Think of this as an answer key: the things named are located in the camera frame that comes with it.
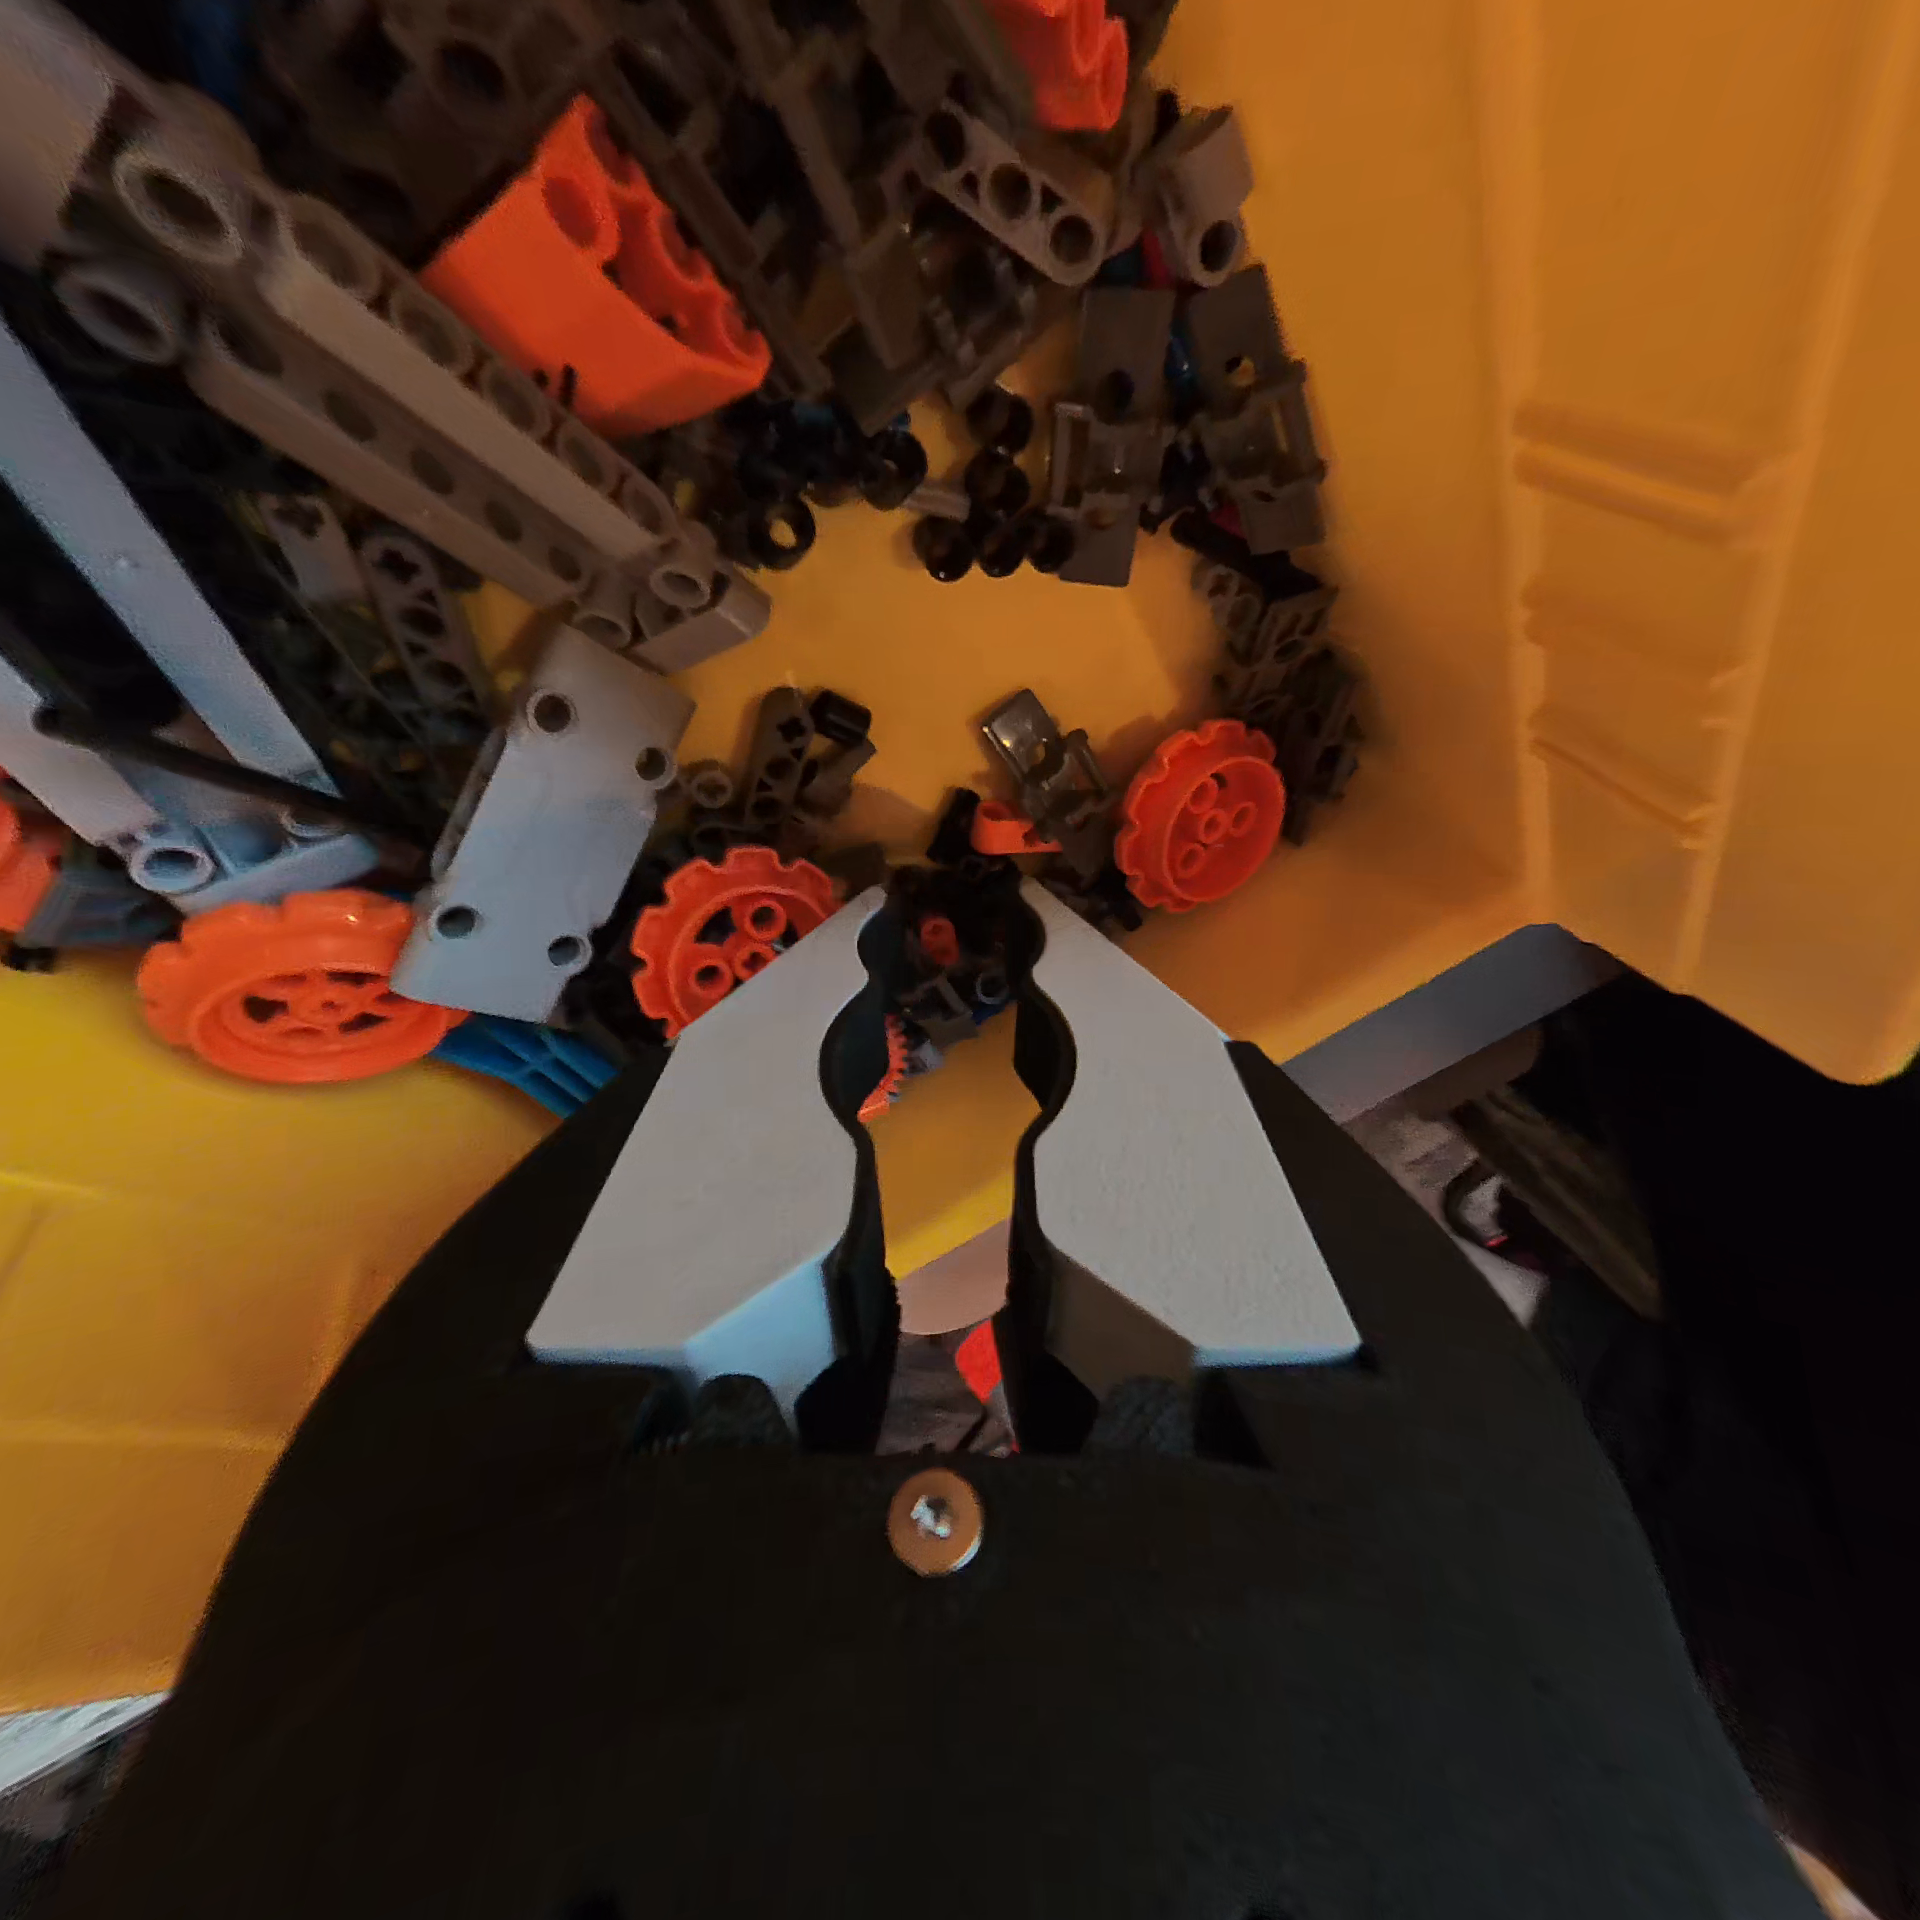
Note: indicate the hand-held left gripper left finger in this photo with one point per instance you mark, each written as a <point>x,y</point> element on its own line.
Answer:
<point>704,1200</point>

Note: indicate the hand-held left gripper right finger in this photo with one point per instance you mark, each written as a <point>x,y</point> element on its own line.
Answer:
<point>1185,1200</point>

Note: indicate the small orange toothed gear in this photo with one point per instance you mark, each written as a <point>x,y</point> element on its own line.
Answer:
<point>885,1074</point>

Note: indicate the orange gear wheel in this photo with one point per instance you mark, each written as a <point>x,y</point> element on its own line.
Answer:
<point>1197,820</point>
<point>291,988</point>
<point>721,946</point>

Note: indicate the yellow plastic bin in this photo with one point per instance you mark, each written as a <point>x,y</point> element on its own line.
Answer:
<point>1576,677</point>

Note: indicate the pile of dark building bricks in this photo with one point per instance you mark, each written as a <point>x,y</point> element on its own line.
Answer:
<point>840,227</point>

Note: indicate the dark grey track link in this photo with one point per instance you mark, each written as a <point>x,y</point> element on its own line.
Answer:
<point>1041,756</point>

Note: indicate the blue curved brick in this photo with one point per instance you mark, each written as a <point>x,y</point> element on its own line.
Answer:
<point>525,1060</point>

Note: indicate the small red object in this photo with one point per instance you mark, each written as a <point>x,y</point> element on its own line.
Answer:
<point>977,1360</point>

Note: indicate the small orange pin connector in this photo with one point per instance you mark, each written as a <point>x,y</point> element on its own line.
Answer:
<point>937,938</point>

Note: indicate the small orange curved brick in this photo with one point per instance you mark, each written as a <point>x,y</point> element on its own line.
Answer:
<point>1005,828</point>

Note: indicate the light grey holed block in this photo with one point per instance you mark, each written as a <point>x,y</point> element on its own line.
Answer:
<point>226,857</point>

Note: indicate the long plain grey bar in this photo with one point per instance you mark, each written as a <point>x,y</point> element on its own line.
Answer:
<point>134,599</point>

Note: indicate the long grey holed beam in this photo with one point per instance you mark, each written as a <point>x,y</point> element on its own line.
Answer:
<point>451,404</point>

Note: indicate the white printed paper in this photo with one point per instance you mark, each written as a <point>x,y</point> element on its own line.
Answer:
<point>44,1740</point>

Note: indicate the orange curved panel brick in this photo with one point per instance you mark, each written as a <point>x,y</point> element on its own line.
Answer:
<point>598,269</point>

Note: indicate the orange rounded brick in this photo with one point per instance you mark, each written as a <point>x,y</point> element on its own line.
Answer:
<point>1073,59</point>

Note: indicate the grey frame block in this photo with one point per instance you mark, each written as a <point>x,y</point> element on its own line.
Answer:
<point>548,854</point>

